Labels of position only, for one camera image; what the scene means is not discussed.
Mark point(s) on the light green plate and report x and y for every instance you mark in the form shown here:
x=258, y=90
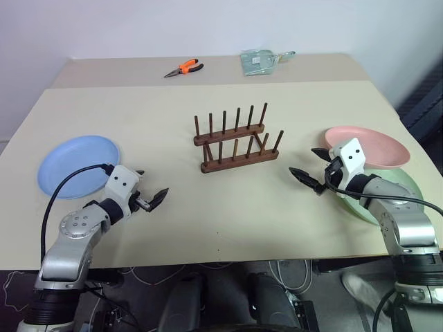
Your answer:
x=401, y=178

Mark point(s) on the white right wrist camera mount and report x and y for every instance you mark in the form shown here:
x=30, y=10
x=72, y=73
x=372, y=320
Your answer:
x=353, y=155

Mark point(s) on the light green packaged item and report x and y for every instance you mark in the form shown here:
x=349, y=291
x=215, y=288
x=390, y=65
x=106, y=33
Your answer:
x=257, y=62

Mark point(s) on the pink red plate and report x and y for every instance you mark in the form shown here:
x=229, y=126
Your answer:
x=377, y=145

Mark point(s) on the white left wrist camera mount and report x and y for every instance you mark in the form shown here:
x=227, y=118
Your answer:
x=121, y=180

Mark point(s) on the wooden dish rack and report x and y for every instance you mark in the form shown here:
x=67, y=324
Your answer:
x=239, y=160

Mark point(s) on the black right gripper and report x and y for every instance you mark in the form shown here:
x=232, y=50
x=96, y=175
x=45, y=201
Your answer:
x=334, y=174

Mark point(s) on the black ribbed object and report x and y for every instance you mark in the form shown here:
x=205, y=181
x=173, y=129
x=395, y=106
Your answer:
x=424, y=110

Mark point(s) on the blue plate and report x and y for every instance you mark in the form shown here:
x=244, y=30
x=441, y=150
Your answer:
x=74, y=166

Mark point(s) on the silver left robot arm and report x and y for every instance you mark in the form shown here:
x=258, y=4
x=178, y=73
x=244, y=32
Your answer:
x=71, y=224

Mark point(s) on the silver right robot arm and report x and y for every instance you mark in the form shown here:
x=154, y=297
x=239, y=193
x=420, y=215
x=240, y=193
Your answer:
x=405, y=221

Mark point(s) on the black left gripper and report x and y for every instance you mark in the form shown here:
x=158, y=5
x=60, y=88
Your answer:
x=140, y=202

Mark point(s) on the black bar under table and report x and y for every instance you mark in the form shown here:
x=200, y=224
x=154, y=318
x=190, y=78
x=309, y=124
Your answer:
x=349, y=265

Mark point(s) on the dark rounded shape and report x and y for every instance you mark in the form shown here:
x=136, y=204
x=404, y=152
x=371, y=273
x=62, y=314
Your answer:
x=270, y=301
x=181, y=304

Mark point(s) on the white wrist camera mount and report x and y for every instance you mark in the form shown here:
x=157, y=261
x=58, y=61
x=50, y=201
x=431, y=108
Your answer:
x=353, y=155
x=121, y=180

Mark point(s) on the white shoe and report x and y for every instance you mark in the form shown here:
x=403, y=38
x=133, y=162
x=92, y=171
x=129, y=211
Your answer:
x=360, y=290

